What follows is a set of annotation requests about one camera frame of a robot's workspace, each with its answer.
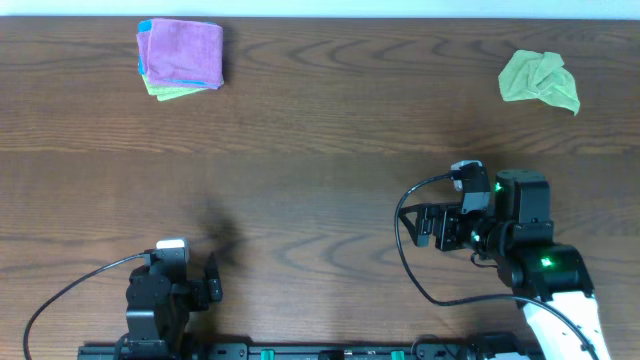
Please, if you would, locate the folded green cloth upper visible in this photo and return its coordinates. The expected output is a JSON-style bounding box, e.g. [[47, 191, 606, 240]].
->
[[140, 72, 224, 96]]

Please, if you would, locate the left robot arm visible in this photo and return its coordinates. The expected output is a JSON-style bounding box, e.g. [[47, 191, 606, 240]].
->
[[120, 248, 223, 359]]

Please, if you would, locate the folded blue cloth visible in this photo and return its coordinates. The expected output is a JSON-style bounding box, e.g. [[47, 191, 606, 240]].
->
[[136, 18, 221, 90]]

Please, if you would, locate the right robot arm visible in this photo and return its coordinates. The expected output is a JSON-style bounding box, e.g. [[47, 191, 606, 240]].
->
[[393, 162, 610, 359]]

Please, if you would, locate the crumpled green microfiber cloth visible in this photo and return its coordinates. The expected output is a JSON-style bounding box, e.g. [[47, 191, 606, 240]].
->
[[498, 49, 581, 115]]

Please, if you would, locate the left black cable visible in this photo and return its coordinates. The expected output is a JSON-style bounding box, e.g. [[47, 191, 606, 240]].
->
[[22, 252, 151, 360]]

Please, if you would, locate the folded green cloth bottom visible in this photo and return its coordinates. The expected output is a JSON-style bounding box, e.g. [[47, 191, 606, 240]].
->
[[156, 88, 205, 102]]

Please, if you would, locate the right black cable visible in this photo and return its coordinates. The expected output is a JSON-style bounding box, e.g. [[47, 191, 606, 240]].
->
[[393, 172, 601, 360]]

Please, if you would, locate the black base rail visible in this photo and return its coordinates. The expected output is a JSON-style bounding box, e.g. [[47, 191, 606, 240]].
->
[[77, 331, 546, 360]]

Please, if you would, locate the folded green cloth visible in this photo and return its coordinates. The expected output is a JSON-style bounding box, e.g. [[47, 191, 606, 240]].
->
[[140, 72, 224, 96], [156, 88, 205, 102]]

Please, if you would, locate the purple microfiber cloth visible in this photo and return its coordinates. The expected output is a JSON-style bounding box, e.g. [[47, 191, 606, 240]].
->
[[135, 17, 225, 90]]

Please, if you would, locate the black cable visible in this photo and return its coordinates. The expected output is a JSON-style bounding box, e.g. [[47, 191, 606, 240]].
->
[[22, 252, 151, 360], [393, 172, 601, 360]]

